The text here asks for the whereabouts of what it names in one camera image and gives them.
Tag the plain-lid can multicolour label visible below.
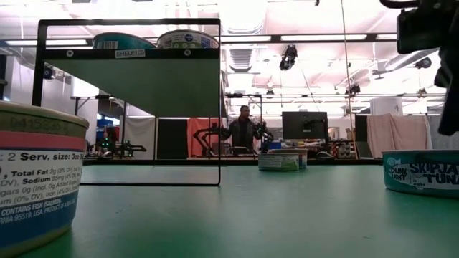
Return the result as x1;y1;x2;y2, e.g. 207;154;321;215
156;29;219;49
257;153;301;172

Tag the black panel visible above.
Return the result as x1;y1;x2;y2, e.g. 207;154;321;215
156;118;189;161

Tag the white curtain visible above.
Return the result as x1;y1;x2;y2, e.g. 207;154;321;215
123;115;158;161

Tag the black monitor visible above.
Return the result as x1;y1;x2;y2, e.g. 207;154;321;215
281;110;329;141

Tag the beige curtain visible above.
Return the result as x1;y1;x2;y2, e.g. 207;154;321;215
366;113;434;158

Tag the teal tuna can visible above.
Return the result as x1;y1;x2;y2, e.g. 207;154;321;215
92;32;158;50
381;149;459;199

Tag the gold-lid can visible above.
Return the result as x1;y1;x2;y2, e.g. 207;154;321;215
0;100;90;258
270;148;308;170

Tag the wooden shelf black frame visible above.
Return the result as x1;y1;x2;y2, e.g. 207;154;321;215
31;18;227;187

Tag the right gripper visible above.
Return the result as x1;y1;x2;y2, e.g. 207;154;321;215
396;0;459;137

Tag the orange curtain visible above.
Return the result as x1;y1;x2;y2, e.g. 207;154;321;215
186;117;220;158

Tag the person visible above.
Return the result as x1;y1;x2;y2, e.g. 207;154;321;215
102;125;119;153
225;105;265;155

